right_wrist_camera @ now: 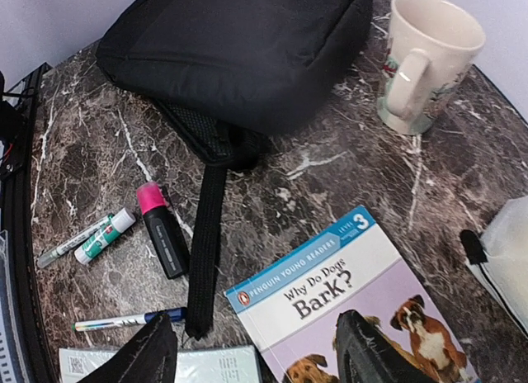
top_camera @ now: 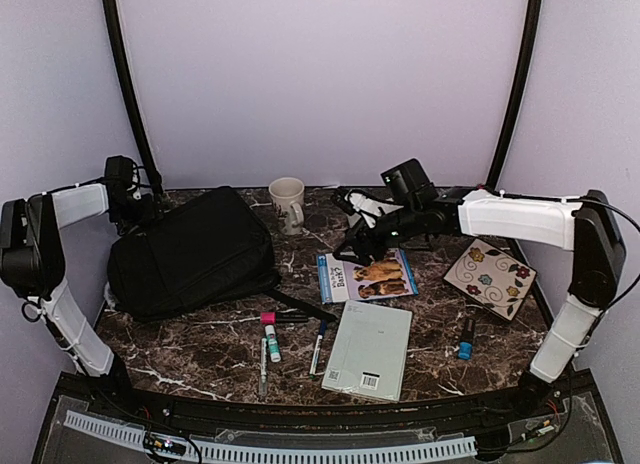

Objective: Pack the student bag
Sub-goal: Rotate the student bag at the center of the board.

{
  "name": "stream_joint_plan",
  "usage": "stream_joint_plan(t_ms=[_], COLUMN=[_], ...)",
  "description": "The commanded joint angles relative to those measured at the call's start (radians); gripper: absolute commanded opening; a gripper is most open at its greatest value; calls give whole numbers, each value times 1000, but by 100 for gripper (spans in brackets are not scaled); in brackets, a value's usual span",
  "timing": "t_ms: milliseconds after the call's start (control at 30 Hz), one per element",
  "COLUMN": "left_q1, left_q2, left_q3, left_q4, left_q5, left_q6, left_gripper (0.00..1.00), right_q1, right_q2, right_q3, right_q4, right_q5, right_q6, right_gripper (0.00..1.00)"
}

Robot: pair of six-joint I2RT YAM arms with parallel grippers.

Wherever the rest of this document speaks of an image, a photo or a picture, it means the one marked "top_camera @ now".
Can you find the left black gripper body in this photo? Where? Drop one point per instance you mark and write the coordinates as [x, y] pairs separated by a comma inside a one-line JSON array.
[[135, 213]]

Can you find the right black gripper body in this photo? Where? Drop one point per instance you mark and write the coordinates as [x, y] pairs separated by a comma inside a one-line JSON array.
[[363, 235]]

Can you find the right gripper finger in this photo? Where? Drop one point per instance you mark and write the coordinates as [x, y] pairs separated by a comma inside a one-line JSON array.
[[347, 250], [364, 259]]

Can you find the dog picture book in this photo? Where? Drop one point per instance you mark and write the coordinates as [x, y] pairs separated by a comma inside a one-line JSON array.
[[388, 278]]

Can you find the black student backpack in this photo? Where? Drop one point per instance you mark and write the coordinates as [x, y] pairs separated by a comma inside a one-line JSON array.
[[211, 249]]

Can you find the grey notebook with barcode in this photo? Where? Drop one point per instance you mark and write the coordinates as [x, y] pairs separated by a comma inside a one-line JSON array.
[[369, 352]]

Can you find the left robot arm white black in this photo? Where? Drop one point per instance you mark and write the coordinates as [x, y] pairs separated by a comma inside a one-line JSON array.
[[33, 265]]

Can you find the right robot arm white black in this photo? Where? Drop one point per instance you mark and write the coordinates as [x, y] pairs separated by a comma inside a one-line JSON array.
[[585, 226]]

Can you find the clear bag with sandwich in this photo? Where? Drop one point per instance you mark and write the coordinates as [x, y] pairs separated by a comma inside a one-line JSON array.
[[367, 209]]

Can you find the cream ceramic mug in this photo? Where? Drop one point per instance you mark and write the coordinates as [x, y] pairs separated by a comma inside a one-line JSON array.
[[287, 196]]

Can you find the blue cap white marker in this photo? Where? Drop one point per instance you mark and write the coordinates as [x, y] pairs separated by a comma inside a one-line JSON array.
[[317, 349]]

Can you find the pink cap black marker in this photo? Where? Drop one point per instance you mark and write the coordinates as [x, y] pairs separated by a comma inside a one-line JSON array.
[[273, 318]]

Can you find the white glue stick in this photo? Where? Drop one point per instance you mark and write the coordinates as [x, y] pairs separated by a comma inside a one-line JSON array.
[[272, 344]]

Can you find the floral square plate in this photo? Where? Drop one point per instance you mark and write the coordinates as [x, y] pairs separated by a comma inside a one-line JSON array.
[[492, 279]]

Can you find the blue cap black marker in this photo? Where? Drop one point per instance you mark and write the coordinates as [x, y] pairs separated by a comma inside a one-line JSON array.
[[466, 339]]

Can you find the white clear pen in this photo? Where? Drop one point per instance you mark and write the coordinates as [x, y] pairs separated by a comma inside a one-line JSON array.
[[263, 382]]

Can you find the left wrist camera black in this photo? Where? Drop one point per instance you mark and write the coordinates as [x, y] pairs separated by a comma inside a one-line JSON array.
[[119, 170]]

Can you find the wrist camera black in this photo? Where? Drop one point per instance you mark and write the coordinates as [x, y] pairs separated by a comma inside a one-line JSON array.
[[409, 183], [119, 170]]

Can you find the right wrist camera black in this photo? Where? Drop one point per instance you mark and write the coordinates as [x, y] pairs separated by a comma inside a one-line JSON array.
[[409, 183]]

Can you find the left black frame post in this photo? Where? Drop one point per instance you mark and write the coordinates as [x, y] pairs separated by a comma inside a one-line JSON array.
[[121, 63]]

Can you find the black frame post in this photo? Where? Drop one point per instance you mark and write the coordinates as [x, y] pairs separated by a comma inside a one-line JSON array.
[[520, 77], [121, 63]]

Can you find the black front rail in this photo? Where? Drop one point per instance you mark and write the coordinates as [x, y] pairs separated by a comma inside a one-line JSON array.
[[300, 404]]

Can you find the white cable duct strip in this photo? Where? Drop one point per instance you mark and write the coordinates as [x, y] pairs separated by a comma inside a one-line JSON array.
[[168, 447]]

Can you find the right black frame post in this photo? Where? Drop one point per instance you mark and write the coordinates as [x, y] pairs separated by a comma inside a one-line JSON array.
[[520, 77]]

